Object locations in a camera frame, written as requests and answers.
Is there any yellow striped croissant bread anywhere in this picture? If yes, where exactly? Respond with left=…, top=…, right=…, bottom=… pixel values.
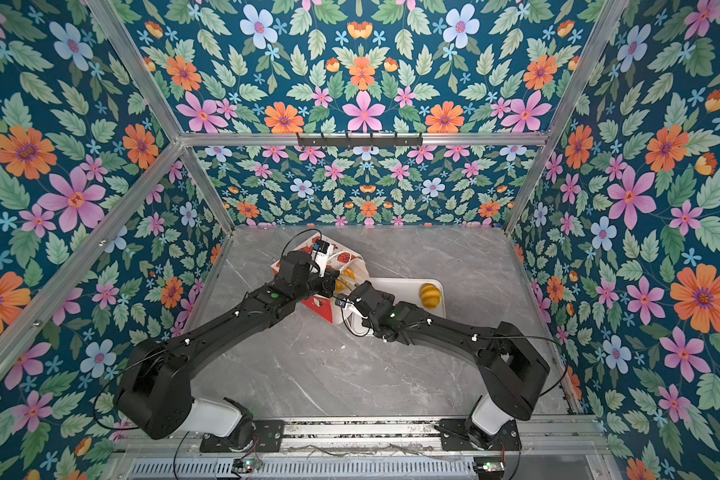
left=419, top=283, right=442, bottom=310

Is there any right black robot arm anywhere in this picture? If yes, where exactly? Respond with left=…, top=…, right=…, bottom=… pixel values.
left=337, top=281, right=550, bottom=450

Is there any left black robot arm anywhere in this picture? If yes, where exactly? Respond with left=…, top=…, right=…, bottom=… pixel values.
left=115, top=251, right=340, bottom=450

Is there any white rectangular tray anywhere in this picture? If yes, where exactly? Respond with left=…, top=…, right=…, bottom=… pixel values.
left=344, top=277, right=446, bottom=339

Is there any black hook rail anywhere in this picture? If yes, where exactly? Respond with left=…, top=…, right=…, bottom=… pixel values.
left=296, top=133, right=424, bottom=148

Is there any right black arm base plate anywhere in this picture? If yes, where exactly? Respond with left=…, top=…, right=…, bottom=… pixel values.
left=434, top=418, right=522, bottom=452

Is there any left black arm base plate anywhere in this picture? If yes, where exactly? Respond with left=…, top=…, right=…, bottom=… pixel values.
left=199, top=420, right=285, bottom=453

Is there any white slotted cable duct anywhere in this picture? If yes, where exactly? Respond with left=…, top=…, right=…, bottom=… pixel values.
left=123, top=457, right=478, bottom=479

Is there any aluminium front rail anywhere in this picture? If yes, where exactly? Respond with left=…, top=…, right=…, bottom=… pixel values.
left=107, top=414, right=614, bottom=478

